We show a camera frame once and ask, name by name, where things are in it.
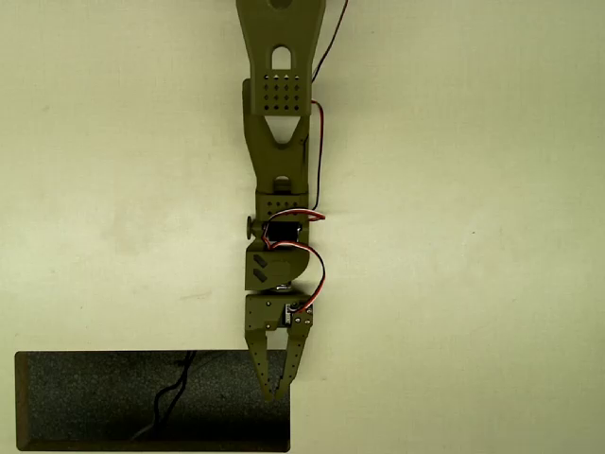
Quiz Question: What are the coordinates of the red black arm cable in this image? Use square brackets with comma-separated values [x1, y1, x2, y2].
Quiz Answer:
[309, 0, 351, 212]

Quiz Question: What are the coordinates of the red white black servo cable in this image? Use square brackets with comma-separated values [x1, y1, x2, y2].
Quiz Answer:
[262, 209, 328, 314]

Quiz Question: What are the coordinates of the black rectangular foam tray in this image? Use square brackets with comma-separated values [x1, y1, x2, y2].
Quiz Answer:
[13, 349, 291, 453]

